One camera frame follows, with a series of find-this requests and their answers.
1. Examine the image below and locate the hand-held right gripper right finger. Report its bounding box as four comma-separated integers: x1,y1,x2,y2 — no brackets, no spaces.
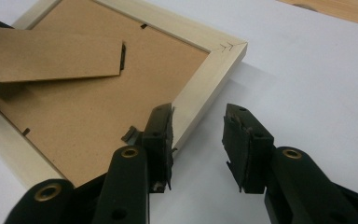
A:
222,103,276,194

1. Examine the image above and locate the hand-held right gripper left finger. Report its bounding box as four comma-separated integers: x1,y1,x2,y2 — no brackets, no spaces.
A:
141,103,175,193

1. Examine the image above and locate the brown cardboard frame stand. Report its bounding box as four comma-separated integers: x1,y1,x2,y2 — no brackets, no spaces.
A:
0,26,128,83

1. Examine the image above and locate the light wooden picture frame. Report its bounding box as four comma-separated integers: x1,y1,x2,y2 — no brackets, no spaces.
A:
0,0,249,189

